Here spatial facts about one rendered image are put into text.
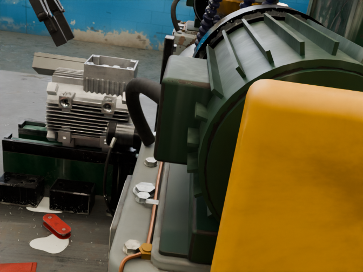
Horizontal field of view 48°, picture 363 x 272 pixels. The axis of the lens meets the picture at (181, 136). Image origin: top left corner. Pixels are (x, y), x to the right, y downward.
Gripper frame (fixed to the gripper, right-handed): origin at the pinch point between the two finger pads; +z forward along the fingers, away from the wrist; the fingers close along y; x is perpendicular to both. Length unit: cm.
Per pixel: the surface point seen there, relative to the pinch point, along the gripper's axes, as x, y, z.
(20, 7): 233, 536, -43
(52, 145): 11.2, -12.7, 23.9
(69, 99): -0.1, -15.8, 14.2
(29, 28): 237, 536, -10
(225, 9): -40.4, -13.0, 9.2
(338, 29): -61, -15, 22
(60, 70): 2.2, -7.2, 8.3
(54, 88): 3.1, -13.4, 10.9
